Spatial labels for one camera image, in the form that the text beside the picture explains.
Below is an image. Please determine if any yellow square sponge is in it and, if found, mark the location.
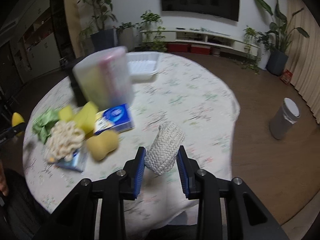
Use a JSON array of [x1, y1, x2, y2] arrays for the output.
[[73, 101, 98, 134]]

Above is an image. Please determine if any beige curtain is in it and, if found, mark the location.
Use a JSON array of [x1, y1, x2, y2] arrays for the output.
[[286, 0, 319, 123]]

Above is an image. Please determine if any small red packet on floor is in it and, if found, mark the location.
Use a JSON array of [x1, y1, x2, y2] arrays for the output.
[[280, 69, 293, 85]]

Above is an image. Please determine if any round yellow sponge ball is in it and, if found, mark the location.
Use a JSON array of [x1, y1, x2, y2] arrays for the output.
[[11, 112, 26, 137]]

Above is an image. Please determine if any cream chenille loop scrubber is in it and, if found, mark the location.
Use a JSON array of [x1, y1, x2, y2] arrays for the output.
[[46, 120, 85, 163]]

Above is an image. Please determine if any black cylindrical speaker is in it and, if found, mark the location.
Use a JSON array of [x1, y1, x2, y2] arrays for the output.
[[60, 56, 87, 107]]

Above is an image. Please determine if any tan peanut-shaped sponge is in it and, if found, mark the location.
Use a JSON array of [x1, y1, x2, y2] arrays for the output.
[[86, 130, 119, 161]]

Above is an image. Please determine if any tall plant dark pot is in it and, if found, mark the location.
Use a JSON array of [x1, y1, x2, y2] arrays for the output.
[[77, 0, 117, 51]]

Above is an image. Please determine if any white cabinet shelving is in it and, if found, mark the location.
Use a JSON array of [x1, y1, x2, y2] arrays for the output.
[[1, 0, 60, 83]]

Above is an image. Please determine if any trailing plant on console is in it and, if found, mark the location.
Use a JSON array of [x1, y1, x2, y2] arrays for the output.
[[235, 25, 270, 75]]

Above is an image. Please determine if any red storage box left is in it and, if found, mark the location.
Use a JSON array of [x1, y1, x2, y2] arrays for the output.
[[167, 42, 190, 53]]

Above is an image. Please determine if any red storage box right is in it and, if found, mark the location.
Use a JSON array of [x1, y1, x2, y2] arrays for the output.
[[190, 44, 211, 55]]

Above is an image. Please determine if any red storage box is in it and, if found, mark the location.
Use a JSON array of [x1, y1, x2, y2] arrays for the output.
[[190, 44, 211, 55], [167, 42, 190, 53]]

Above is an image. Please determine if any white plastic tray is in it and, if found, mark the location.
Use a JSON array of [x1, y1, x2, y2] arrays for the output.
[[126, 51, 160, 82]]

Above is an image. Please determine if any plant in ribbed grey pot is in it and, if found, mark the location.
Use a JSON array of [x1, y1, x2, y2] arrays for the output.
[[117, 22, 135, 51]]

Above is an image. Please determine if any white tv console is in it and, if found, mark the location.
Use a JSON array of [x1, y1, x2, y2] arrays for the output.
[[142, 28, 261, 57]]

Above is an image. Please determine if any small yellow sponge piece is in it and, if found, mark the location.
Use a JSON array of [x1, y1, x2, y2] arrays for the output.
[[58, 105, 73, 122]]

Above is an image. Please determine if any large leaf plant right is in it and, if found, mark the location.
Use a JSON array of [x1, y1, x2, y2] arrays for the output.
[[254, 0, 310, 76]]

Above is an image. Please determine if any person's left hand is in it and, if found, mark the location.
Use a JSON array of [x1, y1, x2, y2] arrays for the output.
[[0, 160, 9, 196]]

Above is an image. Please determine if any white knitted cloth roll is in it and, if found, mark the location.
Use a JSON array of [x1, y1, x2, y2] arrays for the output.
[[144, 121, 185, 176]]

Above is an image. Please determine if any translucent plastic storage box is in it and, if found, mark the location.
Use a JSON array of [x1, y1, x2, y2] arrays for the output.
[[73, 46, 135, 111]]

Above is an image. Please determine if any green satin cloth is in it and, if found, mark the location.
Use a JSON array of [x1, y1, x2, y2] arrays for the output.
[[32, 108, 59, 144]]

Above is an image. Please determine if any trailing green plant centre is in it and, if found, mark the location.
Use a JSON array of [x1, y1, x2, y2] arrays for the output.
[[136, 10, 167, 52]]

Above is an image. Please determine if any blue tissue pack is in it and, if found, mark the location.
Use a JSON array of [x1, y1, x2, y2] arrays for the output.
[[54, 146, 87, 172], [93, 104, 135, 135]]

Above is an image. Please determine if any grey cylindrical trash bin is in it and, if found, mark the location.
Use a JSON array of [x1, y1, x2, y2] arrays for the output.
[[269, 98, 300, 140]]

